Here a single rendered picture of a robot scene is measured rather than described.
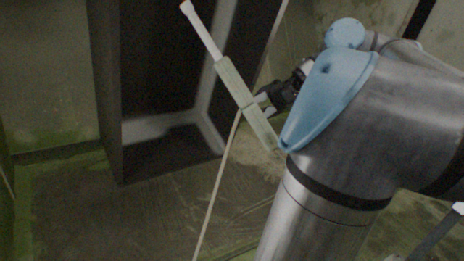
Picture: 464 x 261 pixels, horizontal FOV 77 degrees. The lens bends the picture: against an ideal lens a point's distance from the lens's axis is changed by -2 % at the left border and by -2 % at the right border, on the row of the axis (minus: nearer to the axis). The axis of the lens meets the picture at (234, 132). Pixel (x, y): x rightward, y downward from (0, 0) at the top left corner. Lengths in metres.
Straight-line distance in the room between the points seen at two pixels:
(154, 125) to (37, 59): 0.92
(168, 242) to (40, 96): 1.24
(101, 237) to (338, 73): 1.70
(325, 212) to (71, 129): 2.06
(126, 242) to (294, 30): 2.35
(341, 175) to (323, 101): 0.07
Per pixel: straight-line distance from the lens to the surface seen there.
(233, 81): 0.83
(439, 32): 2.58
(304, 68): 0.92
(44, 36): 2.31
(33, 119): 2.26
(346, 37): 0.82
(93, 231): 1.88
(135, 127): 1.72
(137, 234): 1.83
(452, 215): 1.82
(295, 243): 0.33
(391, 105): 0.27
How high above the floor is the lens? 1.56
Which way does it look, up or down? 36 degrees down
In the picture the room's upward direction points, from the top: 11 degrees clockwise
